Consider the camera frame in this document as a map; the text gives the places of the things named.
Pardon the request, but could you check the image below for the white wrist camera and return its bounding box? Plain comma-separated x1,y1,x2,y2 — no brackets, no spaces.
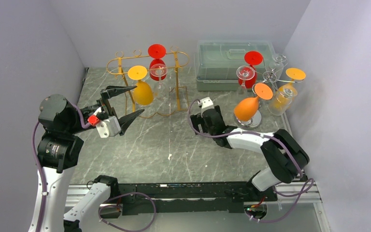
198,97,214,113
95,116,121,138

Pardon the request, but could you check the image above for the clear stemless glass front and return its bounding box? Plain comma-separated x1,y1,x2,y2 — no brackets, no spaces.
267,54,288,79

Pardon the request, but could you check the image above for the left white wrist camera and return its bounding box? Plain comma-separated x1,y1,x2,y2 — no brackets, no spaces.
95,116,121,138

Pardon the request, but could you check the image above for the tall clear flute glass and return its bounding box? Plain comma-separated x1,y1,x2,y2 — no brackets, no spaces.
236,66,257,99

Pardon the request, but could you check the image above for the red goblet back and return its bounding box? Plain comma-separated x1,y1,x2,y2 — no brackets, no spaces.
148,44,166,68

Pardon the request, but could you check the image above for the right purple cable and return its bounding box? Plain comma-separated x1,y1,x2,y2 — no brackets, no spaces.
187,98,315,224

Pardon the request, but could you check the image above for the orange goblet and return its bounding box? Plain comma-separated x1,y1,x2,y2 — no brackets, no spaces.
234,83,273,121

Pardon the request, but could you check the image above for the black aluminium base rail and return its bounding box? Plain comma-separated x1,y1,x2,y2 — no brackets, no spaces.
60,178,320,218

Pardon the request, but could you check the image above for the clear plastic storage box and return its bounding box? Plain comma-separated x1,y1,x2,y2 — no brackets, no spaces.
194,40,276,91

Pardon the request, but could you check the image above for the yellow goblet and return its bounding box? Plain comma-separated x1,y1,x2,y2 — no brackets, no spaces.
128,65,154,105
278,68,306,100

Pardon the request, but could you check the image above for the clear ribbed wine glass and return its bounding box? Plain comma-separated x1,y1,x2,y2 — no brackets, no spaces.
268,88,295,116

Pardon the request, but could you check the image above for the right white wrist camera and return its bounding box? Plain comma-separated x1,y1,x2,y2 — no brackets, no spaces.
198,97,214,113

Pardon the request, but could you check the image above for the red goblet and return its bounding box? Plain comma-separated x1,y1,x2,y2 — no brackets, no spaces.
236,51,264,89
148,44,166,68

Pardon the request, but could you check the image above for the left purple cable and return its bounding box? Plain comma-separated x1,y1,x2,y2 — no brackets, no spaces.
31,102,157,232

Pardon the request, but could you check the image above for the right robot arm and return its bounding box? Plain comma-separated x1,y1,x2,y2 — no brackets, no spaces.
187,106,310,201

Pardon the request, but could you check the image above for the gold wire glass rack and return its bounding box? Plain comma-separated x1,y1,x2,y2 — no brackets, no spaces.
106,47,190,119

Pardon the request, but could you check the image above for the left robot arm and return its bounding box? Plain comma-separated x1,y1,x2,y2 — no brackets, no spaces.
29,86,142,232

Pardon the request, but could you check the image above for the silver wire glass rack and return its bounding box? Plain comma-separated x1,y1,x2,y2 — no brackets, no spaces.
233,67,290,130

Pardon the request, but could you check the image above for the purple cable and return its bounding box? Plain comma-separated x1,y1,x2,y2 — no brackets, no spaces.
187,98,315,224
31,102,157,232

